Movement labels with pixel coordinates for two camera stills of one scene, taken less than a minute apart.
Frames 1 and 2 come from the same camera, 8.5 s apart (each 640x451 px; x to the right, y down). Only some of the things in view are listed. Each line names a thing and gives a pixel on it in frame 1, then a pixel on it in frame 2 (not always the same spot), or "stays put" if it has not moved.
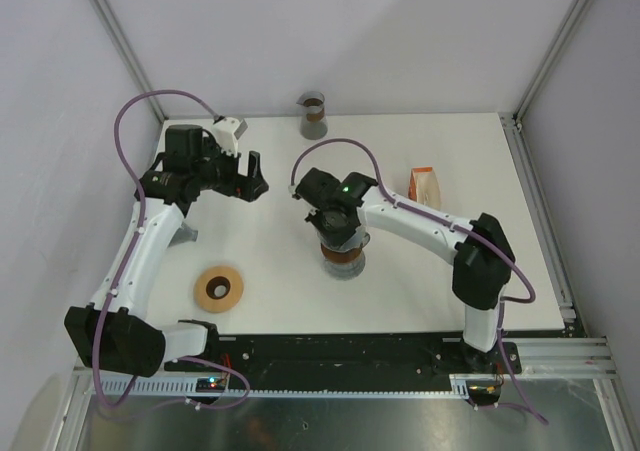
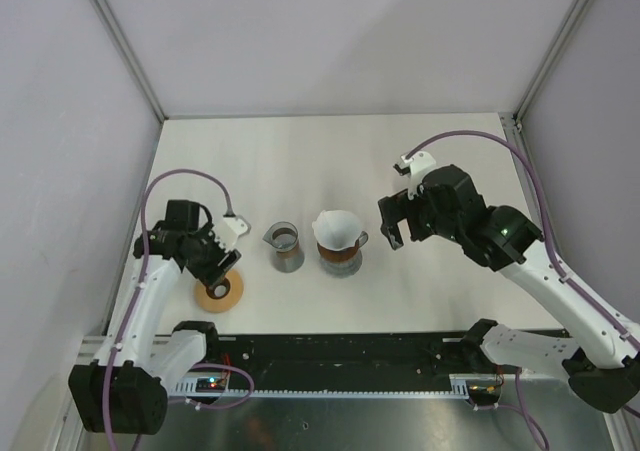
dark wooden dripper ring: x=341 y=257 stays put
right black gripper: x=334 y=239 to x=398 y=207
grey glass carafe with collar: x=313 y=124 to x=284 y=238
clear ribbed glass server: x=345 y=270 stays put
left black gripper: x=248 y=187 to x=214 y=273
